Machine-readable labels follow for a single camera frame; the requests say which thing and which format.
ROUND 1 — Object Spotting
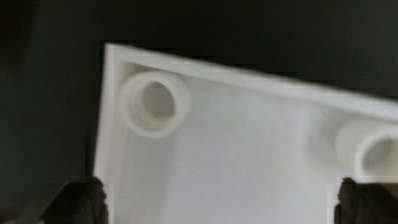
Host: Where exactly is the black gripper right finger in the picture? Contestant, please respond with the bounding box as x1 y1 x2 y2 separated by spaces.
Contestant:
333 178 398 224

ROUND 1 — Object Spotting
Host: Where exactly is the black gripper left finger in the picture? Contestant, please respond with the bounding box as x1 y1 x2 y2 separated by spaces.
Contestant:
42 177 108 224

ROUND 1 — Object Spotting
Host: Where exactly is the white square tabletop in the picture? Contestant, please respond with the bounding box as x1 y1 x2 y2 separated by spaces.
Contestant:
93 44 398 224

